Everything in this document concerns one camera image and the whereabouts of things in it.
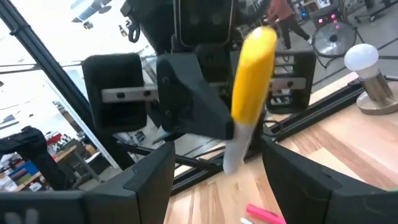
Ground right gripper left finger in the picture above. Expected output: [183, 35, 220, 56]
[83, 141, 177, 224]

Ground black box pink lights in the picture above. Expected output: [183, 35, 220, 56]
[310, 7, 343, 29]

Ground yellow-capped thin marker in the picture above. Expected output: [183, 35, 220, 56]
[222, 26, 279, 175]

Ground pink highlighter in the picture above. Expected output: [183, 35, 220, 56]
[245, 203, 287, 224]

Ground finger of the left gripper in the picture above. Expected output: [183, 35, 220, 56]
[247, 114, 269, 149]
[157, 52, 234, 141]

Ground white bulb brass lamp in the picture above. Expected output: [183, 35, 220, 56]
[343, 42, 398, 116]

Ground round metal floor fan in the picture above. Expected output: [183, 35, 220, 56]
[312, 21, 358, 68]

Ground person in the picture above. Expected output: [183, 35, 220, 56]
[266, 0, 312, 51]

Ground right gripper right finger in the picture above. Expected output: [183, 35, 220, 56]
[262, 136, 386, 224]

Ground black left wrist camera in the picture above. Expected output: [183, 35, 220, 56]
[173, 0, 234, 47]

